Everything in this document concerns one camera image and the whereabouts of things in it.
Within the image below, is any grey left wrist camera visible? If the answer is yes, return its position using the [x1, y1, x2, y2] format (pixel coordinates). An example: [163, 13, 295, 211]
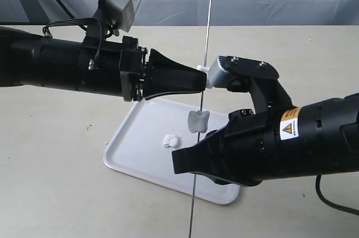
[81, 0, 135, 52]

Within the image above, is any white marshmallow top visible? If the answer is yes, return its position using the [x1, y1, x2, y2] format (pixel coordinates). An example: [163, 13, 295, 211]
[196, 65, 213, 89]

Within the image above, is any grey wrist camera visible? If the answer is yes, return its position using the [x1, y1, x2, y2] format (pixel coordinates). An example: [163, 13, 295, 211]
[81, 0, 135, 52]
[208, 56, 293, 113]

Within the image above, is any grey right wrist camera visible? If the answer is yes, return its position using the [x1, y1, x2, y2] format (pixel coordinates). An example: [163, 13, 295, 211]
[208, 56, 293, 113]

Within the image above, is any thin metal skewer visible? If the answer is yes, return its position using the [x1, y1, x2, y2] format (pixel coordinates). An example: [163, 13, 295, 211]
[188, 0, 212, 238]

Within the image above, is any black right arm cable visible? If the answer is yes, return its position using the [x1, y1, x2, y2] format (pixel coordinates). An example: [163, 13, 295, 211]
[315, 175, 359, 213]

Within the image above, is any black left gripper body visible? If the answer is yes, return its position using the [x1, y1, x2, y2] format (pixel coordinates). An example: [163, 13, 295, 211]
[78, 36, 148, 102]

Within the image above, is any white rectangular plastic tray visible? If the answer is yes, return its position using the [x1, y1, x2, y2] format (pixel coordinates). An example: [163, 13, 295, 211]
[103, 98, 241, 205]

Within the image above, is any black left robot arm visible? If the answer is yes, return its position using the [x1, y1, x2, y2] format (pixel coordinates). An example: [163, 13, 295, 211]
[1, 27, 207, 102]

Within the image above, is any white marshmallow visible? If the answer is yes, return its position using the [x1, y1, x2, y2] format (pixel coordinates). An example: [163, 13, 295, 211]
[187, 110, 210, 133]
[196, 65, 213, 89]
[163, 134, 180, 148]

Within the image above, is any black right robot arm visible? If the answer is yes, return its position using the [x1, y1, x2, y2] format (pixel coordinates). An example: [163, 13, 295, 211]
[172, 94, 358, 187]

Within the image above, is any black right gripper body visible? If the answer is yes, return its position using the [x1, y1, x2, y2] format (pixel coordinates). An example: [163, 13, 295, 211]
[204, 108, 283, 187]

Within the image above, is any white marshmallow bottom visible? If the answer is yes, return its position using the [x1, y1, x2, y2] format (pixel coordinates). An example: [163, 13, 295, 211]
[163, 134, 180, 148]

